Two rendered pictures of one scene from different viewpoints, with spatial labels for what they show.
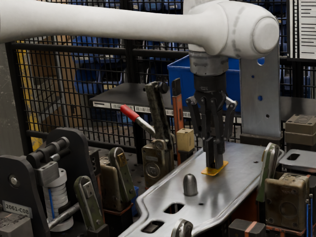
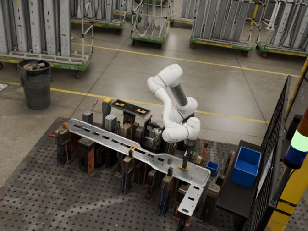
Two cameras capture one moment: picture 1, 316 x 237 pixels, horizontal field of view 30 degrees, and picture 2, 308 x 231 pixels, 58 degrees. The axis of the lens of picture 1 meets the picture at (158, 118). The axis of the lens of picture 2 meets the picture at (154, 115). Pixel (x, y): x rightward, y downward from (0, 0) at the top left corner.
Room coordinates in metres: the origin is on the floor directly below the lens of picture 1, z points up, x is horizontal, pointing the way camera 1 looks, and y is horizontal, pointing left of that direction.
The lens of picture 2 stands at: (0.71, -1.73, 2.45)
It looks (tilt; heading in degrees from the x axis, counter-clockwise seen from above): 31 degrees down; 79
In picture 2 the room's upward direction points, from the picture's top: 7 degrees clockwise
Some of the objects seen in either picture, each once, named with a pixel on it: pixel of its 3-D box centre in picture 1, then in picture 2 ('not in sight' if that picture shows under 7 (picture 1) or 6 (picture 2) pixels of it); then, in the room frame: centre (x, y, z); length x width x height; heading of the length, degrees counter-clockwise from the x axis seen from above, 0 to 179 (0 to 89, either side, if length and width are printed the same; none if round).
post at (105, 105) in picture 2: not in sight; (106, 120); (0.72, 0.68, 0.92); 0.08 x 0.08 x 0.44; 57
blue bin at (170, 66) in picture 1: (222, 82); (245, 166); (1.80, -0.21, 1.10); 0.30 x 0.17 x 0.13; 57
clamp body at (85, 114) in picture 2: not in sight; (87, 128); (0.54, 0.59, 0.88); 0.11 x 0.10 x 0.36; 57
